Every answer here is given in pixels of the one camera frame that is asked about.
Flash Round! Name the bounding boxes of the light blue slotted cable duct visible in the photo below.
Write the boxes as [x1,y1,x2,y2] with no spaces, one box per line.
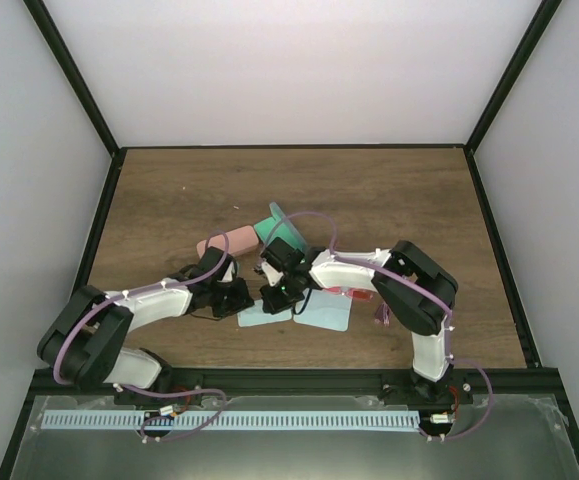
[40,410,420,432]

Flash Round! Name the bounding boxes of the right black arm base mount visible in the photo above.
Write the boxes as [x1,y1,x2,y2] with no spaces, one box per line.
[377,369,473,408]

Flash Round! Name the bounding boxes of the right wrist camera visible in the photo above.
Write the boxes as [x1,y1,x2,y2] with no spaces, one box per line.
[261,237,304,272]

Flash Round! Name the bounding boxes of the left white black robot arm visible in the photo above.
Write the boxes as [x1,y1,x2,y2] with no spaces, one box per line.
[37,247,254,404]

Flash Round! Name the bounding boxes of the red lens sunglasses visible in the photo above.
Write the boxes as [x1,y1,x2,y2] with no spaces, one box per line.
[323,286,374,302]

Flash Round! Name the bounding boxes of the pink glasses case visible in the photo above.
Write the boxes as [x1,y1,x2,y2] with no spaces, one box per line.
[196,225,259,258]

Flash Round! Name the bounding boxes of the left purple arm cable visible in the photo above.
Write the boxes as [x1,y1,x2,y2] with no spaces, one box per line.
[51,229,228,445]

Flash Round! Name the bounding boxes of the clear acrylic front panel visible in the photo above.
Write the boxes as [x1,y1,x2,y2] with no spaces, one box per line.
[12,395,579,479]

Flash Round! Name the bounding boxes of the green glasses case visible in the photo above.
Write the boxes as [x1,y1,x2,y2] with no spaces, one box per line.
[253,202,308,258]

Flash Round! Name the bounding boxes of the purple frame sunglasses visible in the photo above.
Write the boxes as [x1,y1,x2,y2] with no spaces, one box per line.
[374,302,392,327]

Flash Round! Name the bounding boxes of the light blue cleaning cloth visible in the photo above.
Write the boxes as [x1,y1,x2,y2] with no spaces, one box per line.
[237,302,293,328]
[293,290,352,332]

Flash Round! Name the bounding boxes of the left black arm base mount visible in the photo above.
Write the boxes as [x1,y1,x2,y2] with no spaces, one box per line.
[113,369,204,409]

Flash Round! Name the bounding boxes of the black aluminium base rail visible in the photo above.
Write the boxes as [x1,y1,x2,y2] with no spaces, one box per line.
[33,367,560,401]

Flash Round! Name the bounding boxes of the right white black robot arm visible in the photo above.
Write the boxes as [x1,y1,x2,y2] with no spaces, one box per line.
[255,238,458,403]

